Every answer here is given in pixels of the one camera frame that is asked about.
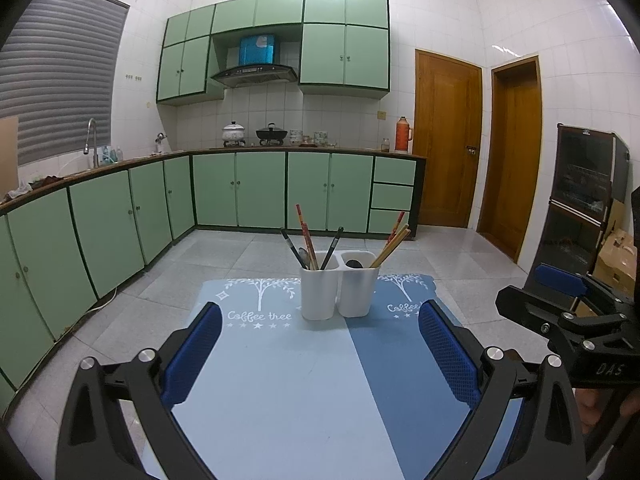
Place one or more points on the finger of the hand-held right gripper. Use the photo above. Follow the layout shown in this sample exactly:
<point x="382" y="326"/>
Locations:
<point x="555" y="277"/>
<point x="525" y="305"/>

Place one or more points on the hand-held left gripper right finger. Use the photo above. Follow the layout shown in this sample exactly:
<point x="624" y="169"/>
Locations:
<point x="450" y="355"/>

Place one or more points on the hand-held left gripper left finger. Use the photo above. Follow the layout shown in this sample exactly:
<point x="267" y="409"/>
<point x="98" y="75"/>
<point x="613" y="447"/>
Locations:
<point x="192" y="355"/>

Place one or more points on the black spoon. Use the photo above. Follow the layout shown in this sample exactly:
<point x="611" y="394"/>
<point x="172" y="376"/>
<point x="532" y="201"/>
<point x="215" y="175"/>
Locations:
<point x="356" y="263"/>

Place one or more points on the white two-compartment utensil holder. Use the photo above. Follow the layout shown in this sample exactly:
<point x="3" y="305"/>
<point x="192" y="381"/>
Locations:
<point x="320" y="295"/>

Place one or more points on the person's right hand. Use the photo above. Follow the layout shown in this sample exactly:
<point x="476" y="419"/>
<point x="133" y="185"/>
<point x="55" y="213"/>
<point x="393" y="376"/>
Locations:
<point x="590" y="407"/>

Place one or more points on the cardboard box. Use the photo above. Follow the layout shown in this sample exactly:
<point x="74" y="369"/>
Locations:
<point x="615" y="260"/>

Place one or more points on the black glass-front cabinet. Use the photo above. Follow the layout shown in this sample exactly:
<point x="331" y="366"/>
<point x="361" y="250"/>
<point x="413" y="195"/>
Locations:
<point x="580" y="170"/>

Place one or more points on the blue tree print mat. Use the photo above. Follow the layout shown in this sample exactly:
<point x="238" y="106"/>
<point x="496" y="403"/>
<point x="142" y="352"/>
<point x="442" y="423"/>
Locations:
<point x="300" y="385"/>

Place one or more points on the recessed wooden door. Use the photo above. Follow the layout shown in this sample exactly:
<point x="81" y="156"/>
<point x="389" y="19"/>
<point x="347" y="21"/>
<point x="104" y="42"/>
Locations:
<point x="515" y="170"/>

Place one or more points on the metal spoon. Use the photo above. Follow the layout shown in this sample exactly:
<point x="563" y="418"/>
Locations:
<point x="303" y="255"/>

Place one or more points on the closed wooden door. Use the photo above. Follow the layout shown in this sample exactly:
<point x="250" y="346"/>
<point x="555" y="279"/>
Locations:
<point x="445" y="150"/>

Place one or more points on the green lower kitchen cabinets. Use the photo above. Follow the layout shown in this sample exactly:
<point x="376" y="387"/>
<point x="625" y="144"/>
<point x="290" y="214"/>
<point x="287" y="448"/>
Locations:
<point x="260" y="190"/>

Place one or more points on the green kitchen cabinets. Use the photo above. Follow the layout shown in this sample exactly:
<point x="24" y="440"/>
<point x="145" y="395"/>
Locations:
<point x="260" y="190"/>
<point x="345" y="55"/>

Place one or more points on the orange thermos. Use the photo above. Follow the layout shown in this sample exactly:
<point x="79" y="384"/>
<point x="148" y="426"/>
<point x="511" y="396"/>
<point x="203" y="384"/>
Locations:
<point x="402" y="137"/>

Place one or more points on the clear plastic bottle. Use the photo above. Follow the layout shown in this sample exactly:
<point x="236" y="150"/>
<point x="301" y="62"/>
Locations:
<point x="112" y="156"/>

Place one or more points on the gas stove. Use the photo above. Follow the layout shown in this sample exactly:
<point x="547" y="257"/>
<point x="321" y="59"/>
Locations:
<point x="250" y="145"/>

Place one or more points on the white cooking pot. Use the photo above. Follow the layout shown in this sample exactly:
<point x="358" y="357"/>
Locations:
<point x="233" y="133"/>

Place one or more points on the black wok with lid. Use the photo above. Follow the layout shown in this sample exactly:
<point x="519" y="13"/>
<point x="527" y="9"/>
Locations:
<point x="272" y="135"/>

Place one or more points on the crumpled cloth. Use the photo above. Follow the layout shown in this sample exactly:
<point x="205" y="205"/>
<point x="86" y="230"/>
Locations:
<point x="25" y="191"/>

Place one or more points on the steel sink faucet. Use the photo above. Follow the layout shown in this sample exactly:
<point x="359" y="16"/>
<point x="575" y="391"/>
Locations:
<point x="93" y="140"/>

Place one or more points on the stack of bowls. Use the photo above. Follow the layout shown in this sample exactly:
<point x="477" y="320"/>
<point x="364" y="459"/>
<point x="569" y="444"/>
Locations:
<point x="321" y="138"/>
<point x="296" y="137"/>

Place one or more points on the cardboard sheet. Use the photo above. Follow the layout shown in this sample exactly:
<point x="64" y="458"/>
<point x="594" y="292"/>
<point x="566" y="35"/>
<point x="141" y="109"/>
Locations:
<point x="7" y="160"/>

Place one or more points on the range hood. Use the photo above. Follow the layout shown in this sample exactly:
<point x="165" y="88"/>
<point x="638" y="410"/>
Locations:
<point x="252" y="76"/>

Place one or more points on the green upper kitchen cabinets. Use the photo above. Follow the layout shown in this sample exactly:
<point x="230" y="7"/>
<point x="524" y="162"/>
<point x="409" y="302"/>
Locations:
<point x="345" y="55"/>

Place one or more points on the grey window blind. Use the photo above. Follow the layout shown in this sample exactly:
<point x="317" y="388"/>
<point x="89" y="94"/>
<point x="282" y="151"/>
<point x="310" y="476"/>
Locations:
<point x="60" y="75"/>

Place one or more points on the blue wrapped hood chimney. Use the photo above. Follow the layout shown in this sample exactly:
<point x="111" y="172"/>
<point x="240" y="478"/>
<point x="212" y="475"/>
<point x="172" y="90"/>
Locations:
<point x="256" y="50"/>

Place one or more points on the small wall tap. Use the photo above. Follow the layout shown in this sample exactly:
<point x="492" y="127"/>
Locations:
<point x="160" y="139"/>

